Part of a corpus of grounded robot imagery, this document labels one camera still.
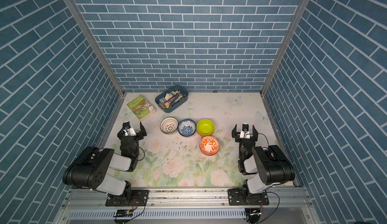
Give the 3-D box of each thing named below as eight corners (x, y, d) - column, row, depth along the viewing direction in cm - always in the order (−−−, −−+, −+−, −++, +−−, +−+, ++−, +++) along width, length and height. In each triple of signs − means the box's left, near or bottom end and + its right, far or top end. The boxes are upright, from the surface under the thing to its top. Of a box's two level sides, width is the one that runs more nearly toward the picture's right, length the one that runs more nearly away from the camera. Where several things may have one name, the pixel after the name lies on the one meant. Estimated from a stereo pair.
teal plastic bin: (153, 103, 116) (152, 99, 112) (178, 87, 128) (177, 83, 124) (167, 115, 108) (166, 111, 105) (191, 96, 120) (191, 93, 117)
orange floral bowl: (206, 159, 88) (207, 156, 84) (196, 146, 93) (196, 142, 89) (220, 149, 92) (221, 145, 88) (210, 137, 97) (211, 133, 93)
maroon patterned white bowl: (161, 133, 98) (159, 128, 93) (163, 121, 104) (161, 116, 100) (177, 134, 98) (176, 129, 94) (179, 122, 104) (178, 116, 100)
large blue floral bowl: (177, 138, 96) (176, 133, 92) (179, 124, 103) (178, 119, 99) (196, 138, 96) (195, 133, 92) (196, 124, 103) (196, 119, 99)
